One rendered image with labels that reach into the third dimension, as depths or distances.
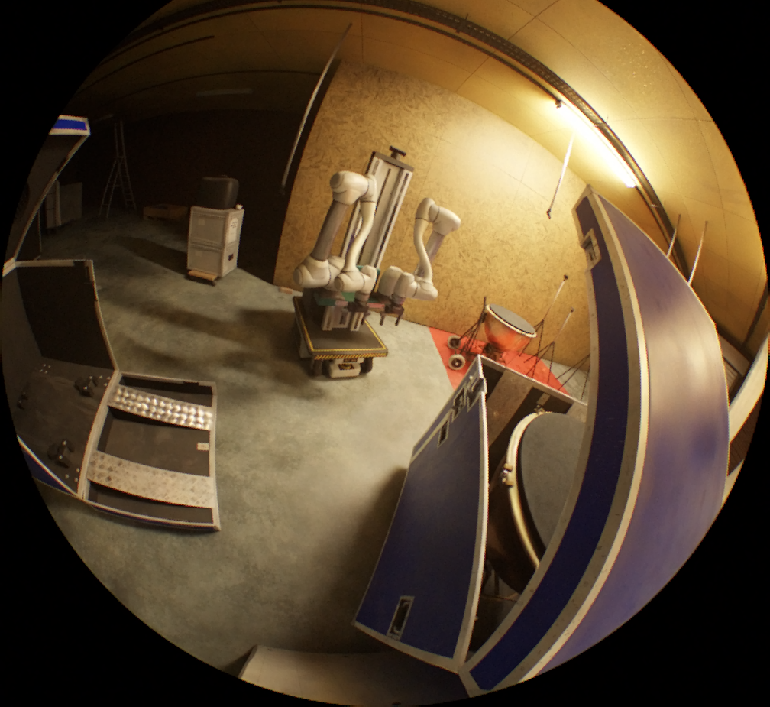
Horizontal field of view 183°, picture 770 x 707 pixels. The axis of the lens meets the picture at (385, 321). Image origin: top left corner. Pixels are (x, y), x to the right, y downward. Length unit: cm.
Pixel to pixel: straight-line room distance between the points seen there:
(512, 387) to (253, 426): 156
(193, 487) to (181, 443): 30
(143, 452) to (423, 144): 379
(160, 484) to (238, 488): 46
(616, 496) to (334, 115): 342
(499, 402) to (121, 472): 205
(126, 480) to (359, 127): 367
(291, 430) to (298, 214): 245
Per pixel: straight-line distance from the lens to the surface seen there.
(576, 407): 155
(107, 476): 164
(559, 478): 86
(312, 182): 313
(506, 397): 131
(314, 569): 143
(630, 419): 40
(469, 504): 70
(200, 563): 149
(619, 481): 38
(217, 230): 322
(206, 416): 176
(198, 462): 161
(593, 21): 215
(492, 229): 347
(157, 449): 172
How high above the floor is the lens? 142
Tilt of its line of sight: 26 degrees down
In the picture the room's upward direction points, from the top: 21 degrees clockwise
